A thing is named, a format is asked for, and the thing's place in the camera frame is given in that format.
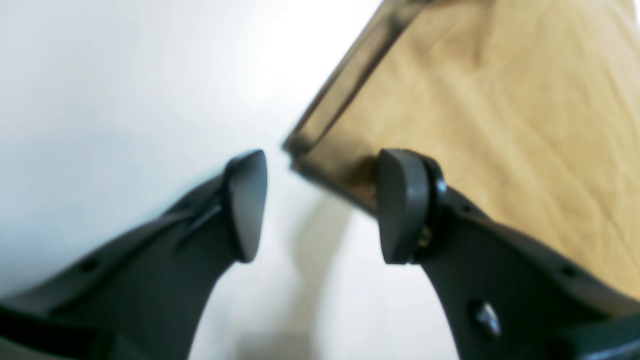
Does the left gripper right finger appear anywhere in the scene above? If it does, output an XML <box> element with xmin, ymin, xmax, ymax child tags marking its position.
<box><xmin>376</xmin><ymin>148</ymin><xmax>640</xmax><ymax>360</ymax></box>

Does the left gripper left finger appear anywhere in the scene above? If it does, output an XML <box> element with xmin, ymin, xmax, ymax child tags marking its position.
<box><xmin>0</xmin><ymin>149</ymin><xmax>268</xmax><ymax>360</ymax></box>

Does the brown t-shirt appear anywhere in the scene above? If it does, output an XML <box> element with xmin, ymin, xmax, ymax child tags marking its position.
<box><xmin>284</xmin><ymin>0</ymin><xmax>640</xmax><ymax>298</ymax></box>

